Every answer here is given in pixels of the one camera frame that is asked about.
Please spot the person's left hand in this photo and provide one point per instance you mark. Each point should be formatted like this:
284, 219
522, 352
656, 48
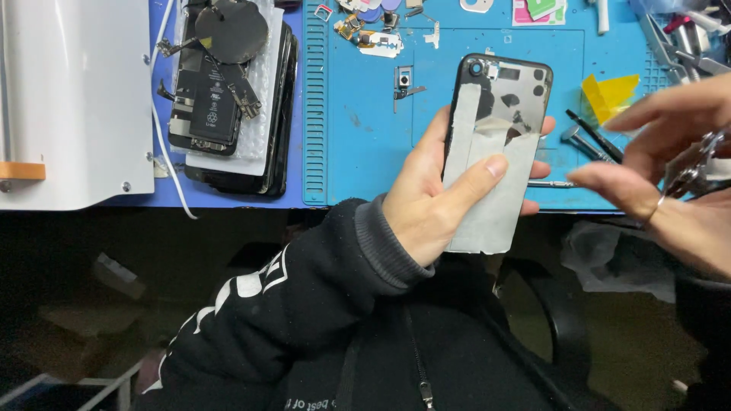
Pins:
417, 205

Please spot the person's right hand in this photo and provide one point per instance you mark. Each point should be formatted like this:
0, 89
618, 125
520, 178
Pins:
694, 228

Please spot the black phone housing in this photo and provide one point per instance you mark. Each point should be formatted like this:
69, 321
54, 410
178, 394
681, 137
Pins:
514, 91

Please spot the light blue silicone repair mat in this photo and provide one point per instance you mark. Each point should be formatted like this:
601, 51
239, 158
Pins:
371, 148

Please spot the clear plastic bag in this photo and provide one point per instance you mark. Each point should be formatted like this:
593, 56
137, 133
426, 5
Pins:
617, 260

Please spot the black spudger stick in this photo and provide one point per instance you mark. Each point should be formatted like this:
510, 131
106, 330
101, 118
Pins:
597, 137

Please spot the thin silver metal rod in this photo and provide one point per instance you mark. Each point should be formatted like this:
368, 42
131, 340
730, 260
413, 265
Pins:
551, 184

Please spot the silver screwdriver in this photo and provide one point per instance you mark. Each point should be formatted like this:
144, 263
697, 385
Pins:
579, 142

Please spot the yellow tape piece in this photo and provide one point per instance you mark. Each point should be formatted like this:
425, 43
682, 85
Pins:
608, 94

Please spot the black chair armrest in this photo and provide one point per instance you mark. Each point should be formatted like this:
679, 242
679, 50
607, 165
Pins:
562, 325

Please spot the person's black zip jacket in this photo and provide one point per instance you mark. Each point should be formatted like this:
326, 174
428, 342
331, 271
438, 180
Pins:
457, 365

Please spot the heap of metal hand tools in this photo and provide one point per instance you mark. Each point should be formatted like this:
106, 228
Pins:
679, 40

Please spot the small sim tray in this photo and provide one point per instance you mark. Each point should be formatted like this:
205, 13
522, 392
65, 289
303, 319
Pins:
323, 12

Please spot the pink and green sticker sheet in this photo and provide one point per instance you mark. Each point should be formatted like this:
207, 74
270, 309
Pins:
537, 14

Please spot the opened black phone with battery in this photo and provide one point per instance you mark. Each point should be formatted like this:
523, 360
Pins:
208, 108

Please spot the white tube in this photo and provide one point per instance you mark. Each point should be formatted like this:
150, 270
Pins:
602, 17

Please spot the round black charging coil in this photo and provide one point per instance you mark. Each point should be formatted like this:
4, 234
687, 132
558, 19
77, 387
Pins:
234, 31

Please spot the white machine with orange tab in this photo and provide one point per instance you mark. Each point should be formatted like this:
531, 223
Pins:
74, 103

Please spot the small camera module with flex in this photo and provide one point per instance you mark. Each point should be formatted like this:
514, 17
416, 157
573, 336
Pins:
404, 80

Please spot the black phone frame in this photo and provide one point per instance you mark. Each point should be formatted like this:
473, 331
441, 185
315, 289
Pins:
282, 142

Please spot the white metal bracket plate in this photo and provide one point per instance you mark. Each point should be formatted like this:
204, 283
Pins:
381, 44

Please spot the small silver metal bracket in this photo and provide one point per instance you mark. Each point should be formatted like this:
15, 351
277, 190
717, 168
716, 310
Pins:
434, 35

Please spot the white metal frame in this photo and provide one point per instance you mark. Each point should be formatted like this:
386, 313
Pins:
85, 388

